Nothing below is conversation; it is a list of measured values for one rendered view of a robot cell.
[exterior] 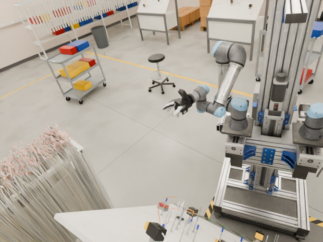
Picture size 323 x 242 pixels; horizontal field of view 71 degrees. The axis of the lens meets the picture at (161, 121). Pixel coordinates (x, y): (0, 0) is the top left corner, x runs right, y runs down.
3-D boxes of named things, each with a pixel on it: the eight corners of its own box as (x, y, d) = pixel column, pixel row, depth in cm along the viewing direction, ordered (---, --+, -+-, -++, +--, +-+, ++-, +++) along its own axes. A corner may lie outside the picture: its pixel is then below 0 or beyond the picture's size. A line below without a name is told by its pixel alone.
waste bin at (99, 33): (112, 44, 764) (107, 25, 726) (103, 49, 736) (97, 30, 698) (103, 43, 787) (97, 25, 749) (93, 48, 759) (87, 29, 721)
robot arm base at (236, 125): (229, 117, 188) (229, 108, 182) (249, 120, 182) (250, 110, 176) (226, 129, 178) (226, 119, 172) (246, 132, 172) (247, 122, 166)
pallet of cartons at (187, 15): (184, 18, 866) (183, 6, 839) (202, 19, 819) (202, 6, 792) (164, 29, 802) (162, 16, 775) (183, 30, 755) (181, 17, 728)
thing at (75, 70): (93, 82, 553) (75, 38, 488) (107, 85, 529) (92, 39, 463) (61, 104, 492) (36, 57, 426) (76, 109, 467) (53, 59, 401)
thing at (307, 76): (254, 82, 439) (260, 24, 374) (268, 72, 461) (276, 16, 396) (308, 98, 374) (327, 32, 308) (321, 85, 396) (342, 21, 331)
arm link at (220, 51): (227, 115, 175) (229, 46, 142) (211, 108, 185) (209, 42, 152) (236, 108, 180) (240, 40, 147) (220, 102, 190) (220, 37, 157)
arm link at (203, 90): (210, 95, 155) (210, 84, 150) (200, 102, 150) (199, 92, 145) (201, 92, 160) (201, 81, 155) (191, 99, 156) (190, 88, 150)
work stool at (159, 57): (147, 95, 466) (140, 64, 424) (154, 81, 509) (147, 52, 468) (173, 94, 452) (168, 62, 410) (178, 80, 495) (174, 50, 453)
